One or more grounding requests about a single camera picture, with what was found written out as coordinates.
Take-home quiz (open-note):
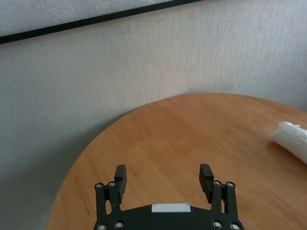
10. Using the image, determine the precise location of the black horizontal wall strip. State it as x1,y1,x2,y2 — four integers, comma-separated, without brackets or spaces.
0,0,205,45

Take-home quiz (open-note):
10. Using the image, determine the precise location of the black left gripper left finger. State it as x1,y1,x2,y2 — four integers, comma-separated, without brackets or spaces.
94,164,127,222

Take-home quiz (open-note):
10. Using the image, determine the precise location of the white plastic-wrapped sandbag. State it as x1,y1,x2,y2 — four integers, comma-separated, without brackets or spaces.
269,121,307,166

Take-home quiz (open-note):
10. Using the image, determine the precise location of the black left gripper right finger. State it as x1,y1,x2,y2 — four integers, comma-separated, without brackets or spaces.
199,163,238,222

